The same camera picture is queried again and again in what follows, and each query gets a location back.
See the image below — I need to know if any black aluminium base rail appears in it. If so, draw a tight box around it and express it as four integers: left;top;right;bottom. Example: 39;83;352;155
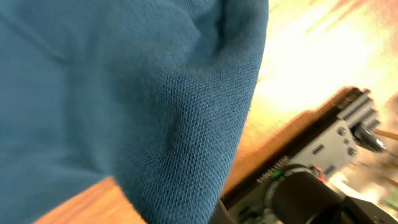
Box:
219;86;388;224

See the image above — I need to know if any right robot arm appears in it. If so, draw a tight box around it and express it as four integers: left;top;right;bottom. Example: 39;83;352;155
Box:
210;164;397;224

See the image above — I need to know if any blue polo shirt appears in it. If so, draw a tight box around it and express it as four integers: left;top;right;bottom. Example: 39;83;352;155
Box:
1;0;269;223

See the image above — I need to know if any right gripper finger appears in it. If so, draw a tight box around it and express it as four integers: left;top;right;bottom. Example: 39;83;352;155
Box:
208;199;236;224

